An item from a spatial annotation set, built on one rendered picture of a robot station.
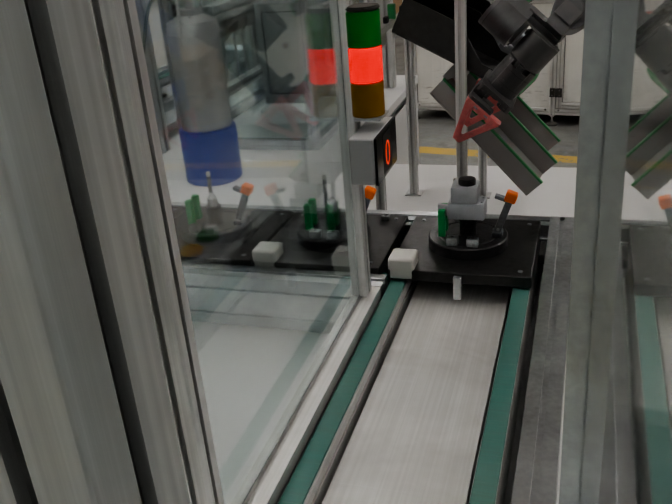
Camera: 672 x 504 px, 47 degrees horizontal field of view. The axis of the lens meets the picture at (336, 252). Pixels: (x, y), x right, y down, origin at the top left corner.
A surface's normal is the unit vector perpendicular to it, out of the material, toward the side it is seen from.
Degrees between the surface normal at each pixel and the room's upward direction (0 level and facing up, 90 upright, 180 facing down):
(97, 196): 90
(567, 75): 90
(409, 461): 0
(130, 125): 90
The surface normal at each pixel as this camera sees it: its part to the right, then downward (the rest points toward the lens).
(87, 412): 0.95, 0.05
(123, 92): -0.29, 0.42
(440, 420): -0.07, -0.90
